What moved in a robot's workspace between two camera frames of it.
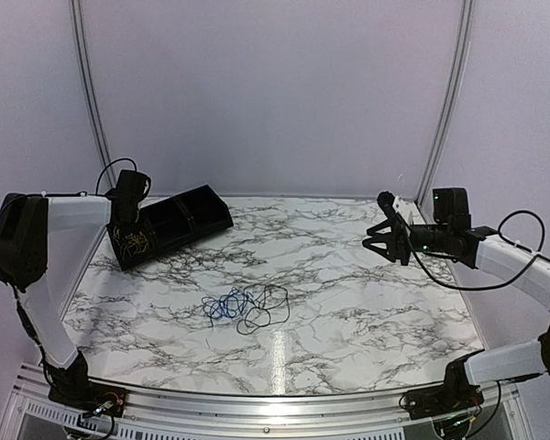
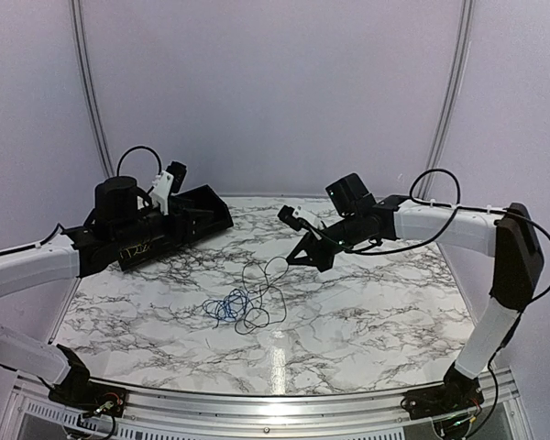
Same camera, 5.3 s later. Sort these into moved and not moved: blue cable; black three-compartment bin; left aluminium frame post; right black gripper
Moved: right black gripper
Not moved: left aluminium frame post; blue cable; black three-compartment bin
